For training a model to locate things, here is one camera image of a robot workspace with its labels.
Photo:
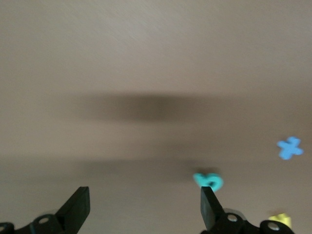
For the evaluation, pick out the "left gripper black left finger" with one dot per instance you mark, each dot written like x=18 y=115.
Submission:
x=75 y=207

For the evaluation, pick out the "teal foam letter p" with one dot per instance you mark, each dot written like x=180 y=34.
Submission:
x=198 y=179

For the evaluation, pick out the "yellow foam letter k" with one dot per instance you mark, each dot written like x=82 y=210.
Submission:
x=280 y=218

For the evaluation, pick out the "brown paper table cover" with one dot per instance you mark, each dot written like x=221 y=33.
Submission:
x=146 y=48

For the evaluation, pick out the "blue foam letter x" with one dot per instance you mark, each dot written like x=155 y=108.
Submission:
x=290 y=148

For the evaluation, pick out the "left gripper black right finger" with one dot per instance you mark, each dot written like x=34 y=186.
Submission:
x=209 y=209

